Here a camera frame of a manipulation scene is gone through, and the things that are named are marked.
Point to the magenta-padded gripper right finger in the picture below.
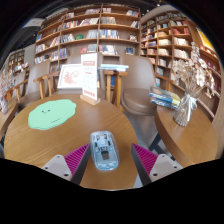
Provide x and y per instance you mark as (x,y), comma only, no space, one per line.
(146,159)

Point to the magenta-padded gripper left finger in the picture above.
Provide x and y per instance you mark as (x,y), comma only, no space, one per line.
(77,159)

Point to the transparent computer mouse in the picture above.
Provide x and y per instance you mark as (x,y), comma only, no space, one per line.
(104,150)

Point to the green blob-shaped mouse pad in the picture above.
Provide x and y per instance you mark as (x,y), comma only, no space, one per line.
(51,115)

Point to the round wooden side table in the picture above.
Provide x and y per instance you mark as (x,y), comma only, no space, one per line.
(186,140)
(6,116)

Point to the stack of colourful books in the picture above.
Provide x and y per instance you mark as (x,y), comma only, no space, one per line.
(165,97)

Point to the white framed floral picture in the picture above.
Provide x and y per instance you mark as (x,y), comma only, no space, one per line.
(70,76)

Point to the white sign on wooden stand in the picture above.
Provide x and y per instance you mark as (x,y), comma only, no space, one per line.
(90,75)

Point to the glass vase with dried flowers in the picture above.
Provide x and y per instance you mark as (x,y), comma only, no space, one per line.
(191,73)

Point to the stack of light blue books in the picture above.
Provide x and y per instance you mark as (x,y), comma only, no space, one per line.
(113,67)

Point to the small distant bookshelf unit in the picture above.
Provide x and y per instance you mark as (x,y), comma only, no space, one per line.
(16,60)

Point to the tall wooden bookshelf unit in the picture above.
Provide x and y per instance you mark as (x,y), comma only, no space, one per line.
(166,43)

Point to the wide wooden bookshelf unit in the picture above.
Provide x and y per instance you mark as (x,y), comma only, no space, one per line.
(86,33)

